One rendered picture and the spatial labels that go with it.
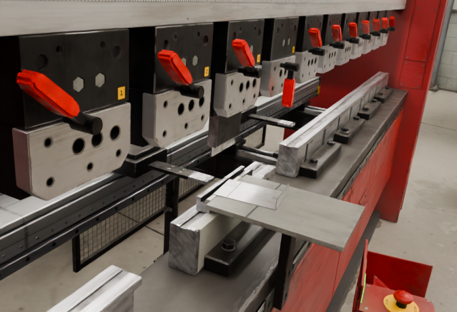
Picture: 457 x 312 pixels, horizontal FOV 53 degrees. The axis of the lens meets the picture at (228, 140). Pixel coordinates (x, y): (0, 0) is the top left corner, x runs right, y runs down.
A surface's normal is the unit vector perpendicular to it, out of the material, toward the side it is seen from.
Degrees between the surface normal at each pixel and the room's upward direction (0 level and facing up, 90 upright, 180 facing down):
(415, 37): 90
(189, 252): 90
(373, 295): 0
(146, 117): 90
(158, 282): 0
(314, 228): 0
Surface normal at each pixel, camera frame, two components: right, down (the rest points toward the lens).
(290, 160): -0.46, 0.25
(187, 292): 0.07, -0.94
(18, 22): 0.89, 0.21
